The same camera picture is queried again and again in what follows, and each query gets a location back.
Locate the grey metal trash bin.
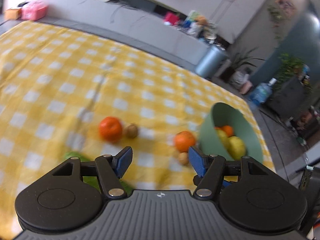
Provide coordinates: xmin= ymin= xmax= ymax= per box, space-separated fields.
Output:
xmin=195 ymin=44 xmax=228 ymax=78

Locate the potted long-leaf plant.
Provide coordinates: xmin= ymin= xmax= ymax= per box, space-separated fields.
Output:
xmin=219 ymin=47 xmax=264 ymax=83

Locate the small orange middle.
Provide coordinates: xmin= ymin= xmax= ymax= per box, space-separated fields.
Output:
xmin=174 ymin=131 xmax=196 ymax=152

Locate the trailing green pothos plant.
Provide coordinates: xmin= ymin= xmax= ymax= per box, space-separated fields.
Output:
xmin=273 ymin=53 xmax=304 ymax=92

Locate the red box on console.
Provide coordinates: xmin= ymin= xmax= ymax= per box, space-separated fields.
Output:
xmin=164 ymin=12 xmax=180 ymax=26

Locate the small orange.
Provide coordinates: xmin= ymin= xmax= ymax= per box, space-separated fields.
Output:
xmin=174 ymin=131 xmax=196 ymax=152
xmin=99 ymin=116 xmax=123 ymax=143

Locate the white plastic bag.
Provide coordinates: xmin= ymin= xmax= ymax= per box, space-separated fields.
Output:
xmin=229 ymin=71 xmax=249 ymax=90

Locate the blue water jug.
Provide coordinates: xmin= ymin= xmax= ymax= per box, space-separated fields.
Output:
xmin=249 ymin=78 xmax=277 ymax=106

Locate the pink tissue box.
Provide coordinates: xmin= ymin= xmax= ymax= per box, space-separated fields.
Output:
xmin=21 ymin=1 xmax=48 ymax=21

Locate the teddy bear decoration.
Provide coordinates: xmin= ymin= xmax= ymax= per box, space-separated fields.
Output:
xmin=189 ymin=15 xmax=208 ymax=37

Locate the pink stool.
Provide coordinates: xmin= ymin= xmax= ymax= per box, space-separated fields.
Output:
xmin=239 ymin=80 xmax=253 ymax=95

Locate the small orange left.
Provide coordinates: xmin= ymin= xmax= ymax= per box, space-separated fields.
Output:
xmin=99 ymin=116 xmax=123 ymax=143

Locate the green cucumber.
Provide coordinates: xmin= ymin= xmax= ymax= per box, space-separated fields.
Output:
xmin=63 ymin=151 xmax=134 ymax=196

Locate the white marble tv console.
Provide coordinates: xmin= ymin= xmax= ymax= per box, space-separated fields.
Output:
xmin=3 ymin=0 xmax=209 ymax=68

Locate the brown kiwi fruit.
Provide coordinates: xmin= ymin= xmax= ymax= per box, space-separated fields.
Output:
xmin=124 ymin=123 xmax=139 ymax=139

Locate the small yellow-brown fruit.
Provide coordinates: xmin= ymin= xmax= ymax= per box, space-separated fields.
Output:
xmin=177 ymin=152 xmax=189 ymax=166

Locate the large orange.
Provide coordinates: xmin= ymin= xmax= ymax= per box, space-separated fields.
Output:
xmin=221 ymin=125 xmax=234 ymax=137

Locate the green ceramic bowl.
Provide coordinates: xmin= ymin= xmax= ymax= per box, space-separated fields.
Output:
xmin=198 ymin=102 xmax=263 ymax=163

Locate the dark grey cabinet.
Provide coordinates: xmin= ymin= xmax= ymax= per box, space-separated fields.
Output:
xmin=265 ymin=77 xmax=306 ymax=120

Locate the yellow white checkered tablecloth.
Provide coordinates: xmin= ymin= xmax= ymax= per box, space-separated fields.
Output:
xmin=0 ymin=20 xmax=276 ymax=240

